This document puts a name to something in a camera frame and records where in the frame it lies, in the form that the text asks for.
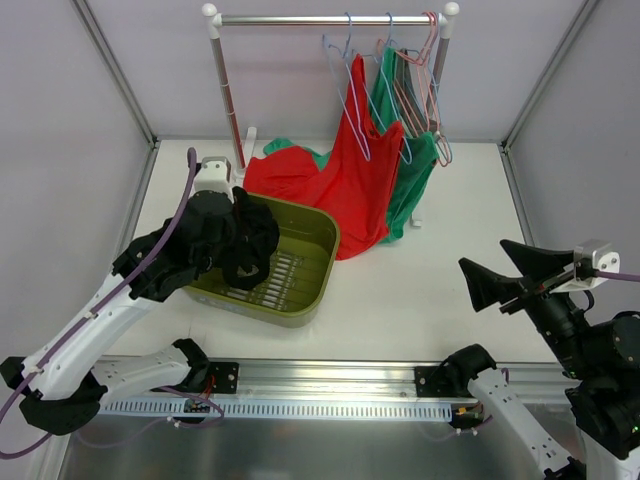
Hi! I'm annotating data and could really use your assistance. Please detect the black tank top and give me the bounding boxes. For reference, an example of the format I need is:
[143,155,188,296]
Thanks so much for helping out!
[213,186,280,291]

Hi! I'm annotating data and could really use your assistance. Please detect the light blue wire hanger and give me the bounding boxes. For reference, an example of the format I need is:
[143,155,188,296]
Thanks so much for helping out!
[322,12,371,162]

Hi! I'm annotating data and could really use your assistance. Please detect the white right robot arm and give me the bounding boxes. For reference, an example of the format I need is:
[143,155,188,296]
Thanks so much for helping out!
[414,239,639,479]

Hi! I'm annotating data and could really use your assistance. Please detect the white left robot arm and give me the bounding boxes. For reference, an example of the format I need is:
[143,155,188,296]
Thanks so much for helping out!
[1,190,236,436]

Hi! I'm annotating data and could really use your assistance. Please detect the green tank top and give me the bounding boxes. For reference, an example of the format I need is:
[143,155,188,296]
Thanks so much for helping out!
[263,46,441,246]

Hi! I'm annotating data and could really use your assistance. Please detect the red tank top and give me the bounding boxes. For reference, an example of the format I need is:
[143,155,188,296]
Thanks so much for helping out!
[243,55,404,260]

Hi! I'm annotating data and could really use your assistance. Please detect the blue hanger under red top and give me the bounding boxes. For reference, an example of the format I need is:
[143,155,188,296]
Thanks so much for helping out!
[351,48,403,133]

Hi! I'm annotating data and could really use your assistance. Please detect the blue hanger under green top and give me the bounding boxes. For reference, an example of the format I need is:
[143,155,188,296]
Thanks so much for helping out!
[374,12,441,166]

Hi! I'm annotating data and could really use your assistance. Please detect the olive green plastic basket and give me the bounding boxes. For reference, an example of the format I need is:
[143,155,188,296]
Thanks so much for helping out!
[185,194,340,328]

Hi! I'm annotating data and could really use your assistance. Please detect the white and steel clothes rack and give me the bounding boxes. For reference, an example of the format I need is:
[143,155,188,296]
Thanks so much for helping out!
[201,1,461,229]

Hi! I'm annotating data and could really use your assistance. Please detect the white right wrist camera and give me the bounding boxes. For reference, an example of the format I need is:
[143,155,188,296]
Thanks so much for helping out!
[552,239,621,294]

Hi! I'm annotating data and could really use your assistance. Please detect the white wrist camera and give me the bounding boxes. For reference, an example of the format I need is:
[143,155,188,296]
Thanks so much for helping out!
[552,239,621,294]
[194,156,234,202]

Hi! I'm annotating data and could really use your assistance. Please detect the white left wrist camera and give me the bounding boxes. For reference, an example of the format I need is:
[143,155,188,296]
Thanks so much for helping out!
[194,156,234,202]

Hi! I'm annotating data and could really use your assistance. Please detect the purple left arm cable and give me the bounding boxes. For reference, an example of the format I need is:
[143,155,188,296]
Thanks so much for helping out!
[0,147,226,460]

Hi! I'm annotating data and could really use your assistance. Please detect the pink wire hanger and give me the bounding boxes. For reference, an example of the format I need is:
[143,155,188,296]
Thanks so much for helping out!
[389,11,454,167]

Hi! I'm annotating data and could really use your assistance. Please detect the aluminium front rail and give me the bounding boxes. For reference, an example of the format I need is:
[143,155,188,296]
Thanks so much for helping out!
[99,359,576,422]

